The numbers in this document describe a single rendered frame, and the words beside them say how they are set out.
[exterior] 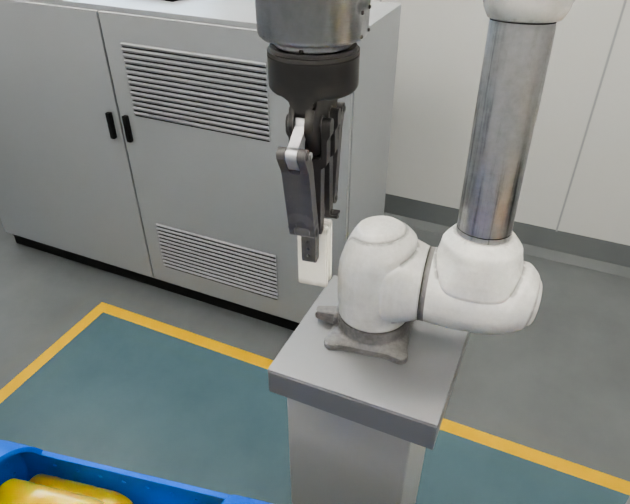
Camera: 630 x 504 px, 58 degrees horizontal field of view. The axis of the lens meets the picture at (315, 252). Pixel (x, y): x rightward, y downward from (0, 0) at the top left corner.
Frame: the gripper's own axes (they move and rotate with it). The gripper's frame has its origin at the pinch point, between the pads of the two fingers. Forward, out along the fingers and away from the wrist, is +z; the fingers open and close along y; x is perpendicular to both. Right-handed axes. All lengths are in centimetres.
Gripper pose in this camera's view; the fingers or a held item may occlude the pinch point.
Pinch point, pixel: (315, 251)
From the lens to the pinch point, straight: 56.3
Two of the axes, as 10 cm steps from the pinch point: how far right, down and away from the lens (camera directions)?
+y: 2.9, -5.3, 7.9
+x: -9.6, -1.6, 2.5
